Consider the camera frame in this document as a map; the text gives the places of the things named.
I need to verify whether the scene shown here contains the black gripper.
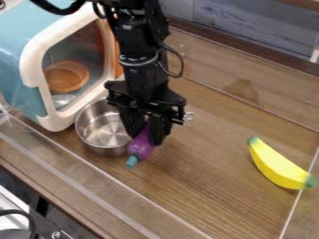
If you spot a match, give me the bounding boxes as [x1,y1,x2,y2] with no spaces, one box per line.
[105,62,188,146]

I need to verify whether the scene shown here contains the purple toy eggplant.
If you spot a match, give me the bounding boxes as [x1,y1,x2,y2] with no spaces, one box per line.
[126,125,155,169]

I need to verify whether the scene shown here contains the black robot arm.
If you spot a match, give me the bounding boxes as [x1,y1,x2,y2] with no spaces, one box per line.
[30,0,188,146]

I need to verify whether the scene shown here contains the blue toy microwave oven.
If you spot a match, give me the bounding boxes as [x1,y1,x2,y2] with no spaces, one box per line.
[0,0,123,132]

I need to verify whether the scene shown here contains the yellow toy banana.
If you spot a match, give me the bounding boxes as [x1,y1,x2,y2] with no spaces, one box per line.
[249,136,319,190]

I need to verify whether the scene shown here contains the silver pot with wire handle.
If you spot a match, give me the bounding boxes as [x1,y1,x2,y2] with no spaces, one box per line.
[74,98,198,158]

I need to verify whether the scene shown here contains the black cable bottom left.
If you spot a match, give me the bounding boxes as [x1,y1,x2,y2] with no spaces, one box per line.
[0,208,39,239]

